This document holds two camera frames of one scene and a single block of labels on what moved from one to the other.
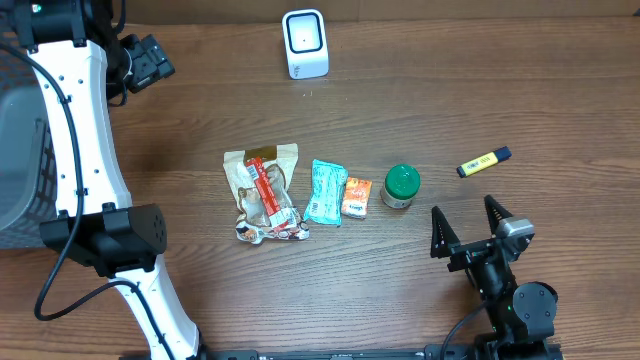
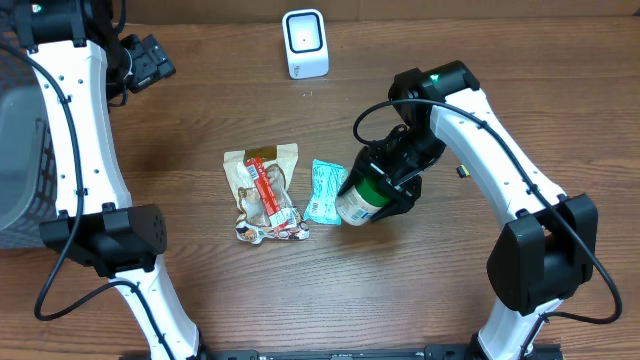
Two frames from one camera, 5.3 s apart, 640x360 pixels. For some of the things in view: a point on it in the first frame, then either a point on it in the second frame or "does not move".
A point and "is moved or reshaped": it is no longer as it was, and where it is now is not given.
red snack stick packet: (279, 217) does not move
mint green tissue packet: (327, 184) does not move
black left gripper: (151, 64) does not move
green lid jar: (401, 183) is moved or reshaped
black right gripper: (445, 239) -> (406, 197)
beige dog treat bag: (261, 177) does not move
